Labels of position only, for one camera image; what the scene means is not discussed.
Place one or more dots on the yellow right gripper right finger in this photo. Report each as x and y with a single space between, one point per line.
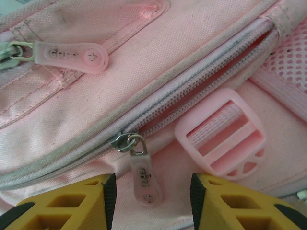
220 215

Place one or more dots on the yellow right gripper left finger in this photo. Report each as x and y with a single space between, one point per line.
79 215

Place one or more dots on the pink backpack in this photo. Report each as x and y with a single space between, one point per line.
144 72

